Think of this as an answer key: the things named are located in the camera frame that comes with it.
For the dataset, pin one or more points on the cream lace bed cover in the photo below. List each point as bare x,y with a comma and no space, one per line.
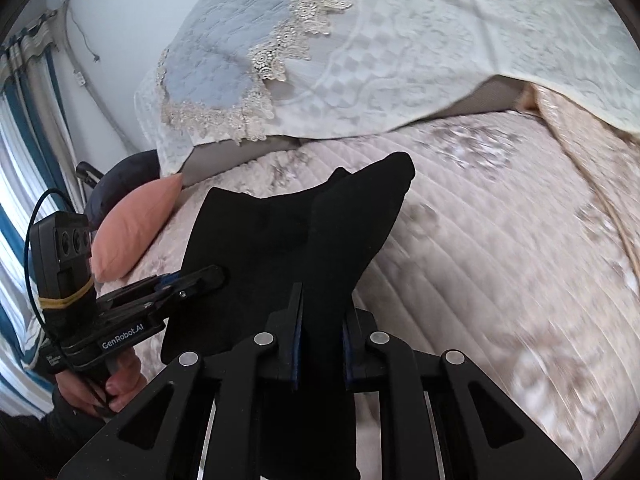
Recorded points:
425,35

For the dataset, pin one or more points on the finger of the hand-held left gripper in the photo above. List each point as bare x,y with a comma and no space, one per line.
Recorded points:
130,290
200,280

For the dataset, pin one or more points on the white wall conduit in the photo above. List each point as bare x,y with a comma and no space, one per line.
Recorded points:
100,100

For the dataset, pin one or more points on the dark blue pillow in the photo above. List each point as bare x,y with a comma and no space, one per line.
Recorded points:
120,175

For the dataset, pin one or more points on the person's left hand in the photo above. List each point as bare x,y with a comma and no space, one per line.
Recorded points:
127,380

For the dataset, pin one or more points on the pink quilted bedspread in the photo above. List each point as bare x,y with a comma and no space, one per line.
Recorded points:
475,260

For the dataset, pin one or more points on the tan satin bedspread edging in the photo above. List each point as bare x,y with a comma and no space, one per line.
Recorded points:
590,160

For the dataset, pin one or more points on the blue white striped curtain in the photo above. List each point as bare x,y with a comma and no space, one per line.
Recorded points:
20,185

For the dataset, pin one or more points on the blue-grey quilted blanket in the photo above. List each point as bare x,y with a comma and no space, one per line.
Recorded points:
215,70

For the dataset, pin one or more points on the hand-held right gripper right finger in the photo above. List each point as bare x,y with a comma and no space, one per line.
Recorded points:
347,360

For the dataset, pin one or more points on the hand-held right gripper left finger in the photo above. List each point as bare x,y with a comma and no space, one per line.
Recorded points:
295,345

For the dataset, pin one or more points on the pink pillow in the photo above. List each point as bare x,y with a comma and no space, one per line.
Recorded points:
135,225

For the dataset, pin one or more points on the black pants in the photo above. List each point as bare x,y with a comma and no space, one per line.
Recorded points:
280,240

